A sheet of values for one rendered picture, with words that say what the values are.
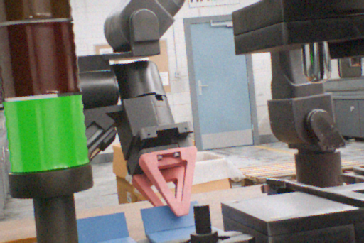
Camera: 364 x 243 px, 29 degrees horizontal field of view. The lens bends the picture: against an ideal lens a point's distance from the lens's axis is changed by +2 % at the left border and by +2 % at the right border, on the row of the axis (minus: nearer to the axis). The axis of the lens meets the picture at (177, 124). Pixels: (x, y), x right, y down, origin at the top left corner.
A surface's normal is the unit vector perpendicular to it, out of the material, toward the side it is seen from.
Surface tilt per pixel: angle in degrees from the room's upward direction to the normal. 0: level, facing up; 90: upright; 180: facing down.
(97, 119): 61
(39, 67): 76
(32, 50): 104
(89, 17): 90
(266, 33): 90
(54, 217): 90
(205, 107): 90
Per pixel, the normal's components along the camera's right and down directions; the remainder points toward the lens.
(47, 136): 0.22, 0.27
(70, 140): 0.62, -0.27
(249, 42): -0.96, 0.11
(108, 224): 0.20, -0.47
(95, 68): 0.38, 0.01
